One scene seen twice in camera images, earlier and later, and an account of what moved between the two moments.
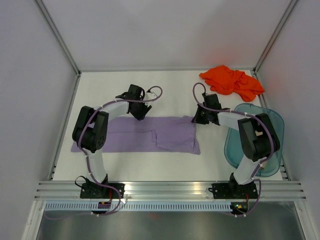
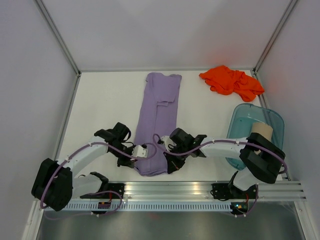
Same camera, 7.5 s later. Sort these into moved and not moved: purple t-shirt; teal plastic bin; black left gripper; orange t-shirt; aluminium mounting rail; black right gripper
Moved: purple t-shirt; black right gripper; black left gripper
Not moved: orange t-shirt; aluminium mounting rail; teal plastic bin
